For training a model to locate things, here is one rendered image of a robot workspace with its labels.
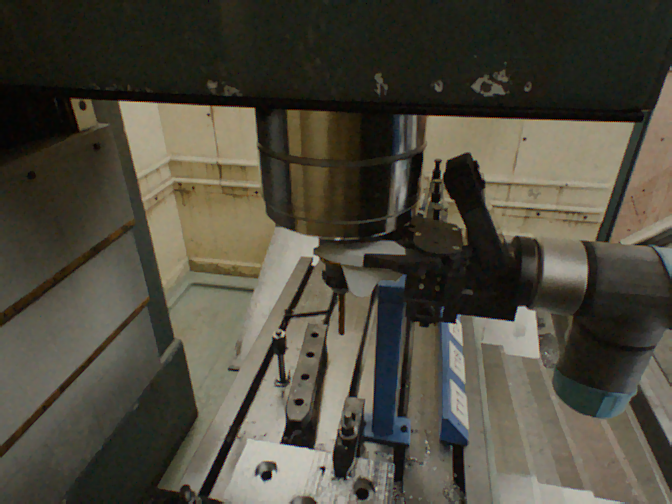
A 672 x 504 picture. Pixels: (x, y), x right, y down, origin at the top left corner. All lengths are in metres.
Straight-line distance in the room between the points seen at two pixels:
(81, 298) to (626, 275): 0.73
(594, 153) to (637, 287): 1.09
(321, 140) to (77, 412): 0.67
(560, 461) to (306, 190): 0.89
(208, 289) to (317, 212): 1.49
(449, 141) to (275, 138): 1.13
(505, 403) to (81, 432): 0.88
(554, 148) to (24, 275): 1.33
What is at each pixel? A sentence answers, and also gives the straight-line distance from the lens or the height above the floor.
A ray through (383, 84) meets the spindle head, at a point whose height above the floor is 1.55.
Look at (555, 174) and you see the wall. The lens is 1.55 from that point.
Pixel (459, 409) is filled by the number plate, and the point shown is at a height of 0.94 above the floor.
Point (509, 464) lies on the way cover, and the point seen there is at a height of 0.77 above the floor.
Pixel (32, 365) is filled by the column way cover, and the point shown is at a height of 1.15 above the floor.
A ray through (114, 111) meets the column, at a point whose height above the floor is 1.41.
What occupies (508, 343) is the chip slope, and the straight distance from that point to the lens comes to 1.44.
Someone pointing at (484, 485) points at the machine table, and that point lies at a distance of 0.87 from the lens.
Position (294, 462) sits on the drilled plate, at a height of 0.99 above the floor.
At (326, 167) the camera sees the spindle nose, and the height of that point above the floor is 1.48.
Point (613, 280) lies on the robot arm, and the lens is 0.48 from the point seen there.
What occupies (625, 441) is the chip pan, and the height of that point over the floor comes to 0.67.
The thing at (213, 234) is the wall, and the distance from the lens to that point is 1.81.
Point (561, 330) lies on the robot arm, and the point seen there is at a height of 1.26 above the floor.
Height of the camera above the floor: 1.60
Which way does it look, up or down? 29 degrees down
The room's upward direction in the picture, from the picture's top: straight up
